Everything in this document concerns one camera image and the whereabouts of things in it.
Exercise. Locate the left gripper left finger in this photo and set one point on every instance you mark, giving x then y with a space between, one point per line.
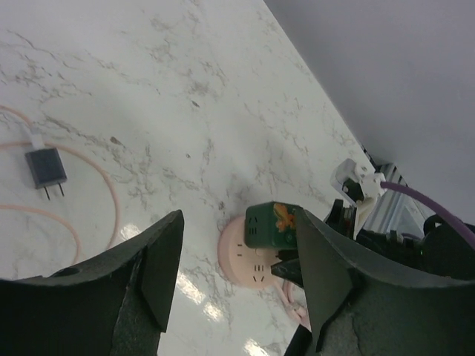
116 303

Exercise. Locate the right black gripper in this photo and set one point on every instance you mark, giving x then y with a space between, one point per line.
392 245

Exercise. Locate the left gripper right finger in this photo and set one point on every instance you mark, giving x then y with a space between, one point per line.
358 298

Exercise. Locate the pink round disc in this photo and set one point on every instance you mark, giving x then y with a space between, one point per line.
245 266

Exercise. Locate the green cube plug adapter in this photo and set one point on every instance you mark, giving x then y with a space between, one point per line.
271 225

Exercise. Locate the grey USB charger block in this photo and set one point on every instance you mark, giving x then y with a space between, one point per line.
46 169

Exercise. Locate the aluminium rail bar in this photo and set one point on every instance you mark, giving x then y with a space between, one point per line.
398 212

